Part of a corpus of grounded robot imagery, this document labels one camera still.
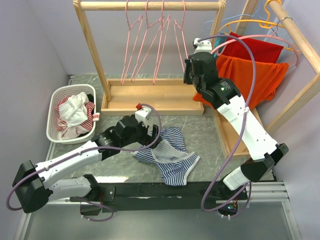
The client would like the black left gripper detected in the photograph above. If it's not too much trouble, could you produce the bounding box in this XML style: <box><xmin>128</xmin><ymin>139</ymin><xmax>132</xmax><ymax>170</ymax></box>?
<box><xmin>121</xmin><ymin>118</ymin><xmax>162</xmax><ymax>149</ymax></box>

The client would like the black tank top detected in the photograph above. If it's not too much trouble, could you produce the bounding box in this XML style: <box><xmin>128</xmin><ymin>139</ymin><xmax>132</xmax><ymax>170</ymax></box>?
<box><xmin>86</xmin><ymin>94</ymin><xmax>95</xmax><ymax>103</ymax></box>

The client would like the pink hanger of blue top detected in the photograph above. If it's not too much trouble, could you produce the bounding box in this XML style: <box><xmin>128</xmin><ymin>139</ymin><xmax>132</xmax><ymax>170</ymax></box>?
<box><xmin>173</xmin><ymin>0</ymin><xmax>188</xmax><ymax>72</ymax></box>

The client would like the pink hanger of white top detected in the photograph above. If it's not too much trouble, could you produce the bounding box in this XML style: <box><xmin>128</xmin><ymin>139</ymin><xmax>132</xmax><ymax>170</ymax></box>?
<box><xmin>152</xmin><ymin>0</ymin><xmax>171</xmax><ymax>85</ymax></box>

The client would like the blue white striped tank top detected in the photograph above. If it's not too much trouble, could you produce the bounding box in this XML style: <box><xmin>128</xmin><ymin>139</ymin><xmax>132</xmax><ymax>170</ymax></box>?
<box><xmin>132</xmin><ymin>127</ymin><xmax>201</xmax><ymax>187</ymax></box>

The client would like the pink wire hanger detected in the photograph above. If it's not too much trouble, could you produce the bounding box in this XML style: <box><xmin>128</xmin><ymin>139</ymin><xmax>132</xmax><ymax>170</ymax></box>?
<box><xmin>120</xmin><ymin>0</ymin><xmax>143</xmax><ymax>85</ymax></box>

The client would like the red white striped tank top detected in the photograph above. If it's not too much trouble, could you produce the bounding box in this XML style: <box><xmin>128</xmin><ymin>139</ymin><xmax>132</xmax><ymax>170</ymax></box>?
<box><xmin>55</xmin><ymin>92</ymin><xmax>100</xmax><ymax>140</ymax></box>

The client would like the pink hanger of striped top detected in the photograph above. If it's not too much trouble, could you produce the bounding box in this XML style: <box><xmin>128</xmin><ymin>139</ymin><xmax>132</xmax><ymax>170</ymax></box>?
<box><xmin>131</xmin><ymin>0</ymin><xmax>165</xmax><ymax>82</ymax></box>

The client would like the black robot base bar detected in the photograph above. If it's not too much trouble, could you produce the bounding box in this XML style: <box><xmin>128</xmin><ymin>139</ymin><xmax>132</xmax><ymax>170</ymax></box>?
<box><xmin>69</xmin><ymin>180</ymin><xmax>251</xmax><ymax>216</ymax></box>

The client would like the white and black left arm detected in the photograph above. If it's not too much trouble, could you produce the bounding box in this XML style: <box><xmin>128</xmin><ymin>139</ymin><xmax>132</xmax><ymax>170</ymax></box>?
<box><xmin>12</xmin><ymin>115</ymin><xmax>162</xmax><ymax>213</ymax></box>

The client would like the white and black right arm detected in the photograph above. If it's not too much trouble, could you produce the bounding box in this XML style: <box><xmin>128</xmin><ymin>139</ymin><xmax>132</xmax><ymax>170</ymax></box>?
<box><xmin>183</xmin><ymin>52</ymin><xmax>289</xmax><ymax>199</ymax></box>

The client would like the large pink plastic hanger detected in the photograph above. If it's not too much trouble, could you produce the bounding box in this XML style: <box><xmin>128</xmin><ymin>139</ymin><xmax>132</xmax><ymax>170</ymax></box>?
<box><xmin>211</xmin><ymin>33</ymin><xmax>300</xmax><ymax>66</ymax></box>

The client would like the orange plastic hanger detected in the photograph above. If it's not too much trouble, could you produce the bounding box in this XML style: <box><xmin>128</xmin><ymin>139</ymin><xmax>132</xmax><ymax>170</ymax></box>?
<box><xmin>218</xmin><ymin>0</ymin><xmax>290</xmax><ymax>37</ymax></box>

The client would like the teal garment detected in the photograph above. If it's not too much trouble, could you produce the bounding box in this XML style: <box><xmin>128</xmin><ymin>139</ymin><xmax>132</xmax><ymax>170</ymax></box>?
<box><xmin>213</xmin><ymin>36</ymin><xmax>228</xmax><ymax>52</ymax></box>

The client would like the orange shirt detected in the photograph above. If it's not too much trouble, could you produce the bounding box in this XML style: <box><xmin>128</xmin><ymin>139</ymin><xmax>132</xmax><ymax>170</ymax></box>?
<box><xmin>192</xmin><ymin>55</ymin><xmax>290</xmax><ymax>114</ymax></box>

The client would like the small wooden clothes rack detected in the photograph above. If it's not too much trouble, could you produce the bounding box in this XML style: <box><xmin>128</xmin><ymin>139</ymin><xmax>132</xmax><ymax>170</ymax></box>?
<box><xmin>73</xmin><ymin>0</ymin><xmax>227</xmax><ymax>116</ymax></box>

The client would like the red shirt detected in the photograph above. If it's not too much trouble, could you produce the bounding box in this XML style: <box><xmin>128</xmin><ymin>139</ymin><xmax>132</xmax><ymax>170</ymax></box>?
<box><xmin>217</xmin><ymin>38</ymin><xmax>284</xmax><ymax>64</ymax></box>

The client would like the white perforated laundry basket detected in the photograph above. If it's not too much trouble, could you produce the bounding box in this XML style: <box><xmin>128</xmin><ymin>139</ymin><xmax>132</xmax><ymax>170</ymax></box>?
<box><xmin>46</xmin><ymin>84</ymin><xmax>97</xmax><ymax>145</ymax></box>

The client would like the large wooden clothes rack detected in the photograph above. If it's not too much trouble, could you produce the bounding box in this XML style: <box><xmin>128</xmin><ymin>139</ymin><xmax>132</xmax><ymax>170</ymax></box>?
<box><xmin>213</xmin><ymin>0</ymin><xmax>320</xmax><ymax>157</ymax></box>

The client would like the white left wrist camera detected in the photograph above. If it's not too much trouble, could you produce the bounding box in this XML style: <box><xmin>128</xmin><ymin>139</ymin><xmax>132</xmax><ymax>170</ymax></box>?
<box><xmin>134</xmin><ymin>103</ymin><xmax>152</xmax><ymax>127</ymax></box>

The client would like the blue wire hanger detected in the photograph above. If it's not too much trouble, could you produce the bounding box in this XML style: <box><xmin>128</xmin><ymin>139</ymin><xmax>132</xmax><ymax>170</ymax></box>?
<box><xmin>220</xmin><ymin>0</ymin><xmax>267</xmax><ymax>24</ymax></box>

